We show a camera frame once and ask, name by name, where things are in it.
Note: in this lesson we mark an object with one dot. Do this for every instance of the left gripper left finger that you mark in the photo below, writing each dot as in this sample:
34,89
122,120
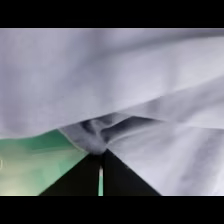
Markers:
77,182

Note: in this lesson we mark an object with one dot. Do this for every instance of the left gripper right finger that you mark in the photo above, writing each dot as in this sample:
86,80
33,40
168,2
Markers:
126,181

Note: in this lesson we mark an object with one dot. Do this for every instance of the pale grey shirt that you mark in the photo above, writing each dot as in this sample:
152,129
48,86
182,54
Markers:
110,80

